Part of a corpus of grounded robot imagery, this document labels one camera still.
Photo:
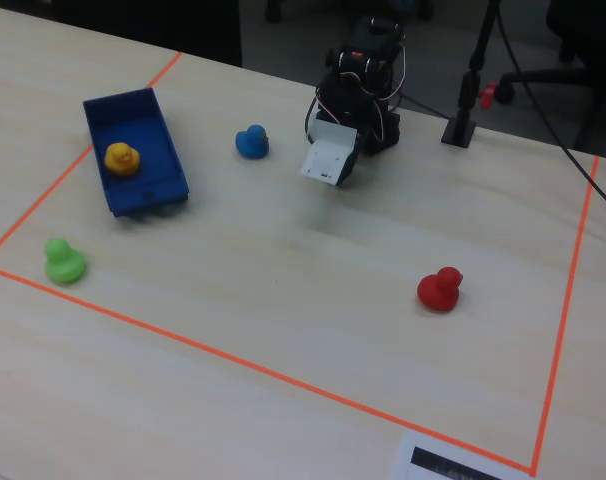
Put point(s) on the orange tape border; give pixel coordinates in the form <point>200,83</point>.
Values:
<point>233,356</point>

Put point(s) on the red stand knob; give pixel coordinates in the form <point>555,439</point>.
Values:
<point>489,95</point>

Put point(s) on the black office chair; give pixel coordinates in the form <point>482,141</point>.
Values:
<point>578,55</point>

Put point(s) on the green rubber duck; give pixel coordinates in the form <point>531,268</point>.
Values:
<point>63,265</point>

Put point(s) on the yellow rubber duck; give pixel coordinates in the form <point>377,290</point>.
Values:
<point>121,161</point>

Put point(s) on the blue rectangular plastic box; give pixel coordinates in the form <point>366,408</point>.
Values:
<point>153,150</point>

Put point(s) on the white paper with black bar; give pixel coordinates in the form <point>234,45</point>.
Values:
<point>408,460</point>

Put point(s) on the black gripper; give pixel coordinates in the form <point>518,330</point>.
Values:
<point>352,167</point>

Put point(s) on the blue rubber duck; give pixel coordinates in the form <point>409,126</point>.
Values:
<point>250,144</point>

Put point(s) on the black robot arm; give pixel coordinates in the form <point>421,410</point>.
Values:
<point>378,37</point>

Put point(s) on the red rubber duck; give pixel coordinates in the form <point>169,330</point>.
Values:
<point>438,292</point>

